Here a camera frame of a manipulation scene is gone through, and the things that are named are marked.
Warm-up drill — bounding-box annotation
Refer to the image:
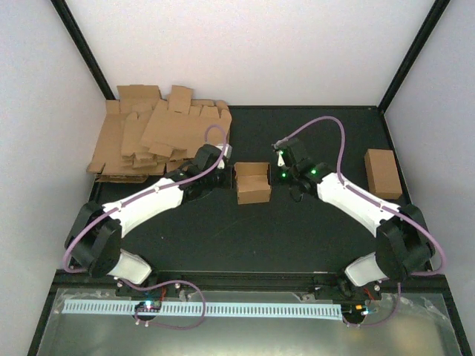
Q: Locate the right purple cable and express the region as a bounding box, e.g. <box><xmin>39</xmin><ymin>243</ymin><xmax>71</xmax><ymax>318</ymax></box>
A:
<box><xmin>274</xmin><ymin>116</ymin><xmax>447</xmax><ymax>329</ymax></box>

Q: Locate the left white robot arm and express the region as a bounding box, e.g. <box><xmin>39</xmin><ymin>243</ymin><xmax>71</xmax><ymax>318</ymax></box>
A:
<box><xmin>63</xmin><ymin>144</ymin><xmax>232</xmax><ymax>296</ymax></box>

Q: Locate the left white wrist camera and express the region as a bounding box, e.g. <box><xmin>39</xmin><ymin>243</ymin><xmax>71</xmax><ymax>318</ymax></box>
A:
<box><xmin>216</xmin><ymin>143</ymin><xmax>232</xmax><ymax>170</ymax></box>

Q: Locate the metal base plate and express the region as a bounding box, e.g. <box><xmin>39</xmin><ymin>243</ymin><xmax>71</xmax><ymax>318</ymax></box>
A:
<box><xmin>31</xmin><ymin>289</ymin><xmax>466</xmax><ymax>355</ymax></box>

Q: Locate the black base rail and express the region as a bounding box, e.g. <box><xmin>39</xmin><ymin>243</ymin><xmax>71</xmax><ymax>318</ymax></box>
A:
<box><xmin>51</xmin><ymin>270</ymin><xmax>448</xmax><ymax>300</ymax></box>

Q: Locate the folded brown cardboard box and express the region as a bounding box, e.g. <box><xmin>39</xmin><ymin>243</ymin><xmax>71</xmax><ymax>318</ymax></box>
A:
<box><xmin>364</xmin><ymin>148</ymin><xmax>402</xmax><ymax>200</ymax></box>

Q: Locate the left black frame post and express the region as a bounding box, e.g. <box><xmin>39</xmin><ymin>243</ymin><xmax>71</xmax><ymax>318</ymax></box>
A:
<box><xmin>50</xmin><ymin>0</ymin><xmax>116</xmax><ymax>100</ymax></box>

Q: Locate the light blue slotted cable duct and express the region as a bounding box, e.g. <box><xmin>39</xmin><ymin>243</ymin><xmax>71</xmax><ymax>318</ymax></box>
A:
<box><xmin>61</xmin><ymin>300</ymin><xmax>343</xmax><ymax>321</ymax></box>

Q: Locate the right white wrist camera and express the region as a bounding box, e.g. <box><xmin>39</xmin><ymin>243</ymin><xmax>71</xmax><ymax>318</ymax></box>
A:
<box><xmin>273</xmin><ymin>140</ymin><xmax>287</xmax><ymax>168</ymax></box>

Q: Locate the black frame post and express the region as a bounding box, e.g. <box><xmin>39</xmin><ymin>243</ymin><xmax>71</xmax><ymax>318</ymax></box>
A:
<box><xmin>50</xmin><ymin>0</ymin><xmax>116</xmax><ymax>100</ymax></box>
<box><xmin>378</xmin><ymin>0</ymin><xmax>451</xmax><ymax>114</ymax></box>

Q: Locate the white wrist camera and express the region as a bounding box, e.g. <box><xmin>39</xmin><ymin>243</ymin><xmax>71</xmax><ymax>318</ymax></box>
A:
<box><xmin>216</xmin><ymin>143</ymin><xmax>232</xmax><ymax>170</ymax></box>
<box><xmin>273</xmin><ymin>140</ymin><xmax>287</xmax><ymax>168</ymax></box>

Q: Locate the right black frame post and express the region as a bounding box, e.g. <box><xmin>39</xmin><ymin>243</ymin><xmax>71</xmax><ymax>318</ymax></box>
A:
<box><xmin>378</xmin><ymin>0</ymin><xmax>451</xmax><ymax>114</ymax></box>

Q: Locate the stack of flat cardboard blanks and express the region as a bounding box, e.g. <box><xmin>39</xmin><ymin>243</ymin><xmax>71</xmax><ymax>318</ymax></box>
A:
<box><xmin>87</xmin><ymin>85</ymin><xmax>232</xmax><ymax>183</ymax></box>

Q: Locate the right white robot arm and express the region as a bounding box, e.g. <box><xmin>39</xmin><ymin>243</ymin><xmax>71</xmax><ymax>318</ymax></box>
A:
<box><xmin>273</xmin><ymin>138</ymin><xmax>435</xmax><ymax>299</ymax></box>

